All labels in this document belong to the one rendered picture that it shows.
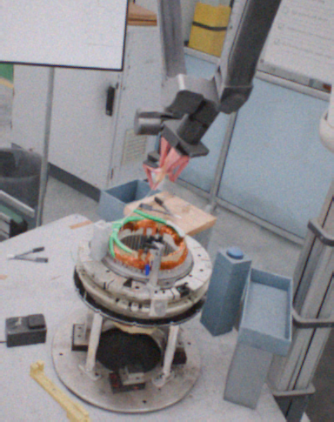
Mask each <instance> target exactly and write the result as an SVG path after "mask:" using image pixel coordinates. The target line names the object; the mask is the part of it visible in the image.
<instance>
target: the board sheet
mask: <svg viewBox="0 0 334 422"><path fill-rule="evenodd" d="M264 60H265V61H268V62H271V63H274V64H279V65H283V66H285V67H289V68H292V69H294V70H299V71H302V72H305V73H309V74H311V75H314V76H318V77H322V78H323V79H325V80H328V79H329V81H332V82H333V77H334V0H283V1H282V2H281V5H280V7H279V11H278V13H277V15H276V16H275V20H274V23H273V26H272V30H271V37H270V41H268V45H267V49H266V52H265V56H264Z"/></svg>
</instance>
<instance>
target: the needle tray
mask: <svg viewBox="0 0 334 422"><path fill-rule="evenodd" d="M291 301H292V278H289V277H286V276H281V275H278V274H275V273H272V272H267V271H264V270H262V269H258V268H255V267H251V266H250V269H249V272H248V276H247V279H246V283H245V288H244V299H243V304H242V310H241V315H240V320H239V327H238V332H237V342H236V345H235V348H234V352H233V355H232V358H231V361H230V367H229V370H228V373H227V379H226V384H225V390H224V401H228V402H231V403H234V404H237V405H242V406H243V407H246V408H249V409H252V410H255V409H256V406H257V401H258V398H259V395H260V392H261V389H263V388H262V387H264V382H265V379H266V376H267V373H268V371H269V367H270V365H271V361H272V358H273V354H274V353H275V354H277V355H278V356H281V357H285V358H286V356H287V354H288V351H289V348H290V345H291V329H292V309H291Z"/></svg>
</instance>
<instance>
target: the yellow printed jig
mask: <svg viewBox="0 0 334 422"><path fill-rule="evenodd" d="M43 364H45V362H43V361H42V360H41V359H39V360H38V361H37V363H35V362H34V363H32V365H30V372H29V376H30V377H31V378H32V379H33V380H34V381H36V382H37V383H38V384H39V385H40V386H41V387H42V388H43V389H44V390H45V391H46V392H47V393H48V394H49V395H50V396H51V397H52V398H53V399H54V400H56V402H57V403H58V404H59V405H60V406H61V407H62V408H63V409H64V410H65V411H66V416H65V417H66V418H67V419H69V420H70V421H71V422H91V421H92V419H90V417H89V413H88V412H87V411H86V410H85V409H84V408H83V407H82V405H81V404H80V403H78V402H76V403H74V402H73V401H72V400H71V399H70V398H69V397H68V396H67V395H66V394H65V393H63V392H62V391H61V390H60V389H59V388H58V387H57V386H56V385H55V384H54V383H53V382H52V381H51V380H50V379H49V378H48V377H46V376H45V375H44V374H43Z"/></svg>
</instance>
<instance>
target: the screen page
mask: <svg viewBox="0 0 334 422"><path fill-rule="evenodd" d="M126 1H127V0H0V60H8V61H24V62H25V63H41V64H72V66H88V67H104V68H120V69H121V62H122V51H123V40H124V21H125V11H126Z"/></svg>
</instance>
